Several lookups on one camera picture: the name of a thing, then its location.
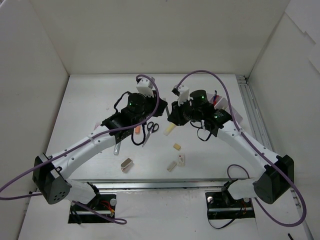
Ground orange highlighter marker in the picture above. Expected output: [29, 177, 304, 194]
[134, 126, 141, 135]

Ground black handled scissors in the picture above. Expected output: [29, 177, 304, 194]
[142, 121, 159, 147]

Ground purple pastel highlighter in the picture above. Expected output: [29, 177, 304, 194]
[165, 106, 170, 118]

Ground yellow highlighter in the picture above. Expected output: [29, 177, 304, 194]
[163, 122, 176, 136]

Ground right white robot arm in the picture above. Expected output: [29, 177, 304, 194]
[168, 88, 294, 206]

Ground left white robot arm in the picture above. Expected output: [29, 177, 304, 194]
[32, 93, 168, 210]

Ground purple divided organizer box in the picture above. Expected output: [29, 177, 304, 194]
[206, 93, 243, 124]

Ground tan eraser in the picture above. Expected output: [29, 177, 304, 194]
[173, 143, 181, 151]

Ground white eraser with label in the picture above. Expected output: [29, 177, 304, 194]
[177, 154, 186, 167]

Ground grey white eraser block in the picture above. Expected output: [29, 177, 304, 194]
[167, 161, 177, 172]

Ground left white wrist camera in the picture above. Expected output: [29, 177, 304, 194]
[136, 76, 155, 98]

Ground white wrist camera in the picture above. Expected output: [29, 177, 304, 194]
[136, 76, 155, 98]
[172, 84, 190, 106]

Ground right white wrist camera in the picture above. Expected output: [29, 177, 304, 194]
[172, 84, 190, 106]

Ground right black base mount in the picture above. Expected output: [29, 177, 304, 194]
[205, 181, 256, 220]

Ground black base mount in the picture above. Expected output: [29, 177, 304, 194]
[205, 181, 256, 220]
[68, 186, 117, 225]

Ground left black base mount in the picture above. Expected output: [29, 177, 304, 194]
[68, 186, 117, 225]

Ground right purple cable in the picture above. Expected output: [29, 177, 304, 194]
[176, 69, 308, 228]

